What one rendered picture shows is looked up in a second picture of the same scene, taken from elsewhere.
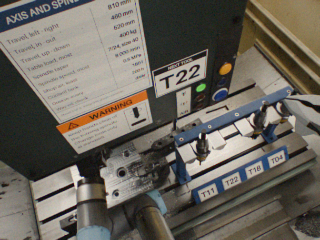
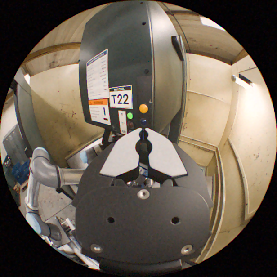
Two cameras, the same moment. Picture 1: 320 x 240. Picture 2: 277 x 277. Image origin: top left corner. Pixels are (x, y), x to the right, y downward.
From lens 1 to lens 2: 0.47 m
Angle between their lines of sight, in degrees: 42
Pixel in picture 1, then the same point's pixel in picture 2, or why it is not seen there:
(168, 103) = (116, 116)
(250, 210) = not seen: hidden behind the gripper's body
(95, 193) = (96, 148)
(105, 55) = (98, 75)
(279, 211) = not seen: hidden behind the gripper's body
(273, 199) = not seen: hidden behind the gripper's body
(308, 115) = (125, 138)
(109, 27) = (100, 65)
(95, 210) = (90, 150)
